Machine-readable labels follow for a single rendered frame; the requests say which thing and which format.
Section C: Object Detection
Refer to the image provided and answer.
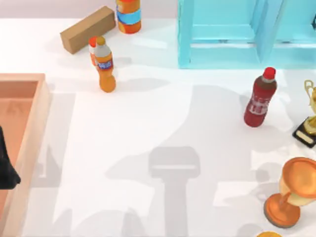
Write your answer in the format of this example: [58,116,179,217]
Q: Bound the shallow salmon-coloured box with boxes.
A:
[0,73,53,237]

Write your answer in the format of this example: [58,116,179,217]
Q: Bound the copper trophy cup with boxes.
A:
[263,157,316,227]

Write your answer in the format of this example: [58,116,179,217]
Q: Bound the orange round object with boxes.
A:
[255,231,282,237]

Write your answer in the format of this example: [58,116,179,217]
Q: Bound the brown cardboard box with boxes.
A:
[60,5,117,55]

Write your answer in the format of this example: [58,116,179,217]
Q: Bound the gold trophy black base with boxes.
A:
[292,79,316,149]

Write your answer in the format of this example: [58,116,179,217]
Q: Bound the light blue rack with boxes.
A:
[177,0,316,70]

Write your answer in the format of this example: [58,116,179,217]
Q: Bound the large orange bottle blue label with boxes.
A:
[115,0,143,35]

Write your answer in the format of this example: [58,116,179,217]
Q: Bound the orange bottle red cap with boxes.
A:
[88,37,99,67]

